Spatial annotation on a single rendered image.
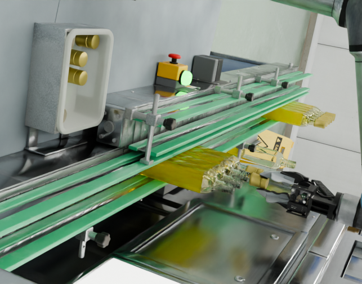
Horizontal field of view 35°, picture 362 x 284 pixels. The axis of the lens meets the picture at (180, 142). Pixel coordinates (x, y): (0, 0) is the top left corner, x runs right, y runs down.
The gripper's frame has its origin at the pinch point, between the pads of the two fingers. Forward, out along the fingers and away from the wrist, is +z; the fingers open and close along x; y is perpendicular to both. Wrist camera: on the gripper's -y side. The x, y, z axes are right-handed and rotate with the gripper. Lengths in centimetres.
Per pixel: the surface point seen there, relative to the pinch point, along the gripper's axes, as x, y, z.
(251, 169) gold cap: -1.1, -4.7, 5.2
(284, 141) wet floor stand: 65, -323, 65
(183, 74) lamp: -20.1, -17.1, 34.7
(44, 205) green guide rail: -4, 61, 24
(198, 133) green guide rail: -6.2, -7.4, 23.2
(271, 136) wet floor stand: 63, -320, 76
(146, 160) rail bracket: -5.2, 24.9, 22.7
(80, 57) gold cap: -27, 35, 37
